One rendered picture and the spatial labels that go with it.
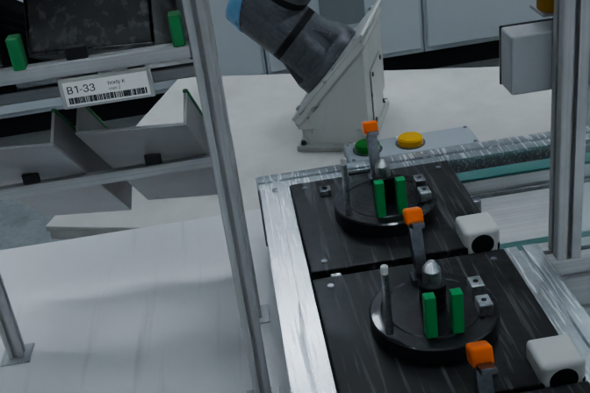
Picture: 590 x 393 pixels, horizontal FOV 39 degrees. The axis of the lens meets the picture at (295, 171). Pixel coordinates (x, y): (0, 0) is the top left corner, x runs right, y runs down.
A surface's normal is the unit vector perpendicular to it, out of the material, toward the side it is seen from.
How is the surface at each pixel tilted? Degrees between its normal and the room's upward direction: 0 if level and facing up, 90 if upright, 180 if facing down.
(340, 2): 90
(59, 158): 135
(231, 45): 90
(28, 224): 0
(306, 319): 0
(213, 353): 0
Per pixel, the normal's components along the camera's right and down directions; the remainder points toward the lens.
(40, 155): 0.04, 0.95
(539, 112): -0.12, -0.88
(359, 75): -0.23, 0.47
